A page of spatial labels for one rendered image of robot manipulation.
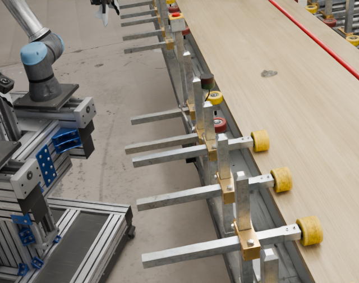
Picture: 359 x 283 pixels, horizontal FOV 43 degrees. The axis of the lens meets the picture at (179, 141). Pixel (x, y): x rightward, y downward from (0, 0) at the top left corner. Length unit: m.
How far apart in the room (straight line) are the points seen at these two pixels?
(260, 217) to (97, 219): 1.09
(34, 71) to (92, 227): 0.97
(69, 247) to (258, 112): 1.24
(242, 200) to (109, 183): 2.06
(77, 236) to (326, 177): 1.46
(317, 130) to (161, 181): 1.51
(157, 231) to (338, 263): 1.60
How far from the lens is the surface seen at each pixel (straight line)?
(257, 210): 1.94
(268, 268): 1.11
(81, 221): 2.69
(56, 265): 2.49
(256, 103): 2.12
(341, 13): 3.41
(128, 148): 1.98
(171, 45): 3.09
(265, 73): 2.35
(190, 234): 2.75
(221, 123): 1.97
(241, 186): 1.25
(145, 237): 2.78
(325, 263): 1.38
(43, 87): 2.13
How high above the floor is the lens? 1.93
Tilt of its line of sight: 33 degrees down
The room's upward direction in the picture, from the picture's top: 8 degrees counter-clockwise
